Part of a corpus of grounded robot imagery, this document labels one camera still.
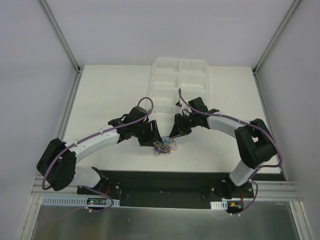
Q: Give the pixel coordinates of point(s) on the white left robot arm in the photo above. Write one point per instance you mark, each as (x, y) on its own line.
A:
(59, 162)

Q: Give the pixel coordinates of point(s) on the left white cable duct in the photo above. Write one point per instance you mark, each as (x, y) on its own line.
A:
(72, 201)

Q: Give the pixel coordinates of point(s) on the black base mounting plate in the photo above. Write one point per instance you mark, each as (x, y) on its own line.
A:
(167, 200)

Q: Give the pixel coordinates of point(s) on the left aluminium frame post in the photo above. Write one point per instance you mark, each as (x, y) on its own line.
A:
(59, 34)

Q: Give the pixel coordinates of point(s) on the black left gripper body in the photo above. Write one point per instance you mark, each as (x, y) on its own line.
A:
(149, 133)

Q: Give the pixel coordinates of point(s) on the aluminium frame post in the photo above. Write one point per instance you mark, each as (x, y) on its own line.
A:
(59, 34)
(279, 30)

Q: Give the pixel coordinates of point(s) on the white plastic compartment tray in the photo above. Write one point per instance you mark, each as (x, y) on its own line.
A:
(168, 75)

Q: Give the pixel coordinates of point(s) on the right aluminium frame post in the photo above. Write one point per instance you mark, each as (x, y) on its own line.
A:
(279, 30)

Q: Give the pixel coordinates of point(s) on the white cable duct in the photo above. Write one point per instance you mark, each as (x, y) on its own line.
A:
(219, 205)
(72, 201)

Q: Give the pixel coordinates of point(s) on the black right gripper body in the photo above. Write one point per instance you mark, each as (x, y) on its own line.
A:
(179, 125)

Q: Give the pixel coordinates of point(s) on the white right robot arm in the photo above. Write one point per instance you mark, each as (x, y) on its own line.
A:
(254, 142)

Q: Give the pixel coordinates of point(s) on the aluminium front rail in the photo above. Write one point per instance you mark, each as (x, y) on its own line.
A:
(266, 187)

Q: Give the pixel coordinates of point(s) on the right white cable duct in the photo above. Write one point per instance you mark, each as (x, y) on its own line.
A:
(219, 205)

